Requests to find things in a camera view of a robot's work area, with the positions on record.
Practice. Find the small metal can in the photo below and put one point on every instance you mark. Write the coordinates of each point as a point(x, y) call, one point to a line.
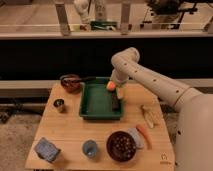
point(59, 104)

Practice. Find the black background stand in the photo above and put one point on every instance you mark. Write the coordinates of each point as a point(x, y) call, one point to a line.
point(168, 14)

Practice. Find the blue sponge block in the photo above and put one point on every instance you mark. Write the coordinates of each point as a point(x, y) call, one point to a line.
point(46, 150)

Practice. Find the red-brown pan with handle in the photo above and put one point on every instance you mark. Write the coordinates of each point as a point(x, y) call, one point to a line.
point(72, 82)

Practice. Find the green plastic tray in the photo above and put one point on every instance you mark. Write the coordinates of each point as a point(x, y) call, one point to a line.
point(96, 101)

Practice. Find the orange carrot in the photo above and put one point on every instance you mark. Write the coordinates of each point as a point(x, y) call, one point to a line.
point(143, 131)

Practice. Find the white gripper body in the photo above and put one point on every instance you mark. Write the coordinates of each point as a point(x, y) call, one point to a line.
point(119, 87)

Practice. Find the blue plastic cup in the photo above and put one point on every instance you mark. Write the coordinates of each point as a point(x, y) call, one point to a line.
point(90, 148)

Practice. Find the green background bin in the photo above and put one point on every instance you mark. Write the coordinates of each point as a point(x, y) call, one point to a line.
point(103, 25)

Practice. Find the dark brown bowl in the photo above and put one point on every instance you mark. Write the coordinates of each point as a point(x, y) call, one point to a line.
point(121, 146)

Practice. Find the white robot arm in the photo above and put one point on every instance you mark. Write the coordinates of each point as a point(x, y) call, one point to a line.
point(194, 137)

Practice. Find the orange apple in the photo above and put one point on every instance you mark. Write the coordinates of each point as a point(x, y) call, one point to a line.
point(110, 86)

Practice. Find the grey cloth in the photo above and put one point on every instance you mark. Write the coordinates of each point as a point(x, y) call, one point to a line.
point(135, 135)

